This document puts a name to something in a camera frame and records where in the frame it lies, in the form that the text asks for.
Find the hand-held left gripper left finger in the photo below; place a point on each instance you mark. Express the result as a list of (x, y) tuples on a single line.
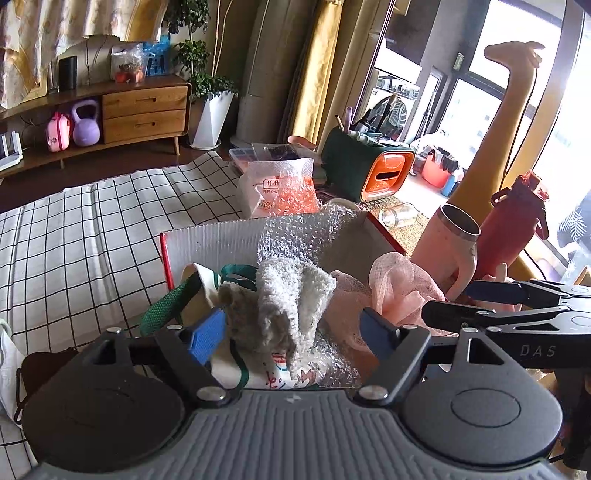
[(207, 334)]

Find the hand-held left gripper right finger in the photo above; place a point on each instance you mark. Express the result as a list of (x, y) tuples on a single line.
[(376, 337)]

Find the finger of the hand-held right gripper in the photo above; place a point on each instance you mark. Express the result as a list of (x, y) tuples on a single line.
[(489, 290), (461, 316)]

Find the pink mesh bath pouf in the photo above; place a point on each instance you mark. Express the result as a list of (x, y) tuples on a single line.
[(401, 286)]

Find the white towel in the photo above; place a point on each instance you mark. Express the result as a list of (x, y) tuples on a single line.
[(281, 295)]

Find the red cardboard box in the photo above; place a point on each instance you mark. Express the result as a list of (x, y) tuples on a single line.
[(207, 244)]

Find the clear bubble wrap sheet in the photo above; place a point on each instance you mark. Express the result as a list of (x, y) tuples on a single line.
[(300, 235)]

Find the pink tumbler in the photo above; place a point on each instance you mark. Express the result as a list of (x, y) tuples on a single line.
[(438, 258)]

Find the red water bottle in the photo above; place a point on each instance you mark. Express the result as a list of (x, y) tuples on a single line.
[(508, 230)]

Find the brown woven mat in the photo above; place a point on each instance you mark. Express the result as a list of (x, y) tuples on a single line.
[(415, 233)]

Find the clear glass jar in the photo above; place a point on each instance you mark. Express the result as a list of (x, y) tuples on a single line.
[(398, 216)]

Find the red bucket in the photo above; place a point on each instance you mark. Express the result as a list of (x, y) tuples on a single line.
[(436, 175)]

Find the tan giraffe plush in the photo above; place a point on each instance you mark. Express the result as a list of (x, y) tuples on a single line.
[(498, 138)]

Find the bag of orange packets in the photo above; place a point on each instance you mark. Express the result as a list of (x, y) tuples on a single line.
[(286, 194)]

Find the dark cloth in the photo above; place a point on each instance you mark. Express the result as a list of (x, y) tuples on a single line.
[(46, 367)]

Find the white black checkered tablecloth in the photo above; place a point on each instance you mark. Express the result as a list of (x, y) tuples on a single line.
[(69, 240)]

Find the green orange storage box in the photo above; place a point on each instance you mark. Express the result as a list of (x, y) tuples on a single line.
[(351, 170)]

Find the clear plastic organizer box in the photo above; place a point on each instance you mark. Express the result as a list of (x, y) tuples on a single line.
[(240, 154)]

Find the white face mask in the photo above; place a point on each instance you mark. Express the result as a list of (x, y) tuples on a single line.
[(9, 369)]

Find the washing machine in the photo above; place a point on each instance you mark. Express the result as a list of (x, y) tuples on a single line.
[(397, 110)]

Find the potted tree in white pot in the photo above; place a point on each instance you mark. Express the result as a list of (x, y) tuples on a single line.
[(210, 124)]

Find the wooden cabinet drawer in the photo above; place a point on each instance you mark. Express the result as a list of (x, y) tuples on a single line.
[(145, 127), (145, 101)]

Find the purple kettlebell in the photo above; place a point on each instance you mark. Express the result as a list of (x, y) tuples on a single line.
[(86, 131)]

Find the pink toy case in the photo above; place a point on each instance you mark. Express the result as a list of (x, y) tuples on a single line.
[(59, 136)]

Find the grey column air conditioner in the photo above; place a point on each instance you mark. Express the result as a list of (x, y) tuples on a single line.
[(263, 92)]

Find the wooden media cabinet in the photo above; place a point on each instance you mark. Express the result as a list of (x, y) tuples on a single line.
[(138, 83)]

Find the white router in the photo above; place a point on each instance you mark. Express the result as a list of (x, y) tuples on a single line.
[(10, 161)]

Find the yellow curtain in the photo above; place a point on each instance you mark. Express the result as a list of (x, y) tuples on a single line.
[(318, 69)]

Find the clear bag of toys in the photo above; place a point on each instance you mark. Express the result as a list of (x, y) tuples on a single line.
[(127, 64)]

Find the black cylindrical speaker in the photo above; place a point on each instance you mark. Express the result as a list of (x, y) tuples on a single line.
[(67, 74)]

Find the floral cream cloth cover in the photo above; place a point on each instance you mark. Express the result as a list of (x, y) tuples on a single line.
[(46, 37)]

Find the green wall switch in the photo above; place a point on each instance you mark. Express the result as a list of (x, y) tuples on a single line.
[(459, 61)]

